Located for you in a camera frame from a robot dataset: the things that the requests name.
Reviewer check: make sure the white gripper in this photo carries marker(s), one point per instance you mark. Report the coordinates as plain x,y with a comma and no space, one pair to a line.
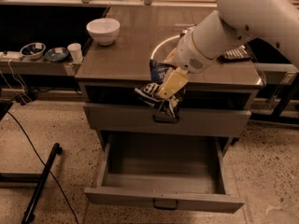
186,54

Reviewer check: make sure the blue chip bag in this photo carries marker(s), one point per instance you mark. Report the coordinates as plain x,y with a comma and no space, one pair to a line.
167,88

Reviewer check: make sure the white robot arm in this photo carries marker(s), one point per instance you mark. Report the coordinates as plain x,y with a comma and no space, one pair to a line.
232,24

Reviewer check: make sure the grey drawer cabinet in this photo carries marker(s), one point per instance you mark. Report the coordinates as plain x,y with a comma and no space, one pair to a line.
109,75

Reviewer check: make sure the grey middle drawer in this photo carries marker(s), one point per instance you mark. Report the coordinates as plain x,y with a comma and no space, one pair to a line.
144,119

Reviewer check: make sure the grey open bottom drawer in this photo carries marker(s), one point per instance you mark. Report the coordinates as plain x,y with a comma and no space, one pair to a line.
163,171

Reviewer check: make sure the large white bowl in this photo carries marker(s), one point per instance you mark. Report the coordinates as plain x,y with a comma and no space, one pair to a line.
104,31

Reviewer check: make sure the white paper cup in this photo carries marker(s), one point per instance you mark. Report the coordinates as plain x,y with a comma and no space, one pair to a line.
75,51

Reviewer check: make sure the small blue dish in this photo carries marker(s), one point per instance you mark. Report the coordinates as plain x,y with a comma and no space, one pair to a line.
56,54

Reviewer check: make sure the grey side shelf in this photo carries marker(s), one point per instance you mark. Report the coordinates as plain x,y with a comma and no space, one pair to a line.
39,67

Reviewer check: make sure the white power strip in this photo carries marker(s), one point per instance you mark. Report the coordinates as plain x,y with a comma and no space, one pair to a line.
10,55

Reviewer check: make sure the black floor stand bar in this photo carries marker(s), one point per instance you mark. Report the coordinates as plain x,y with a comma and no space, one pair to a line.
29,216

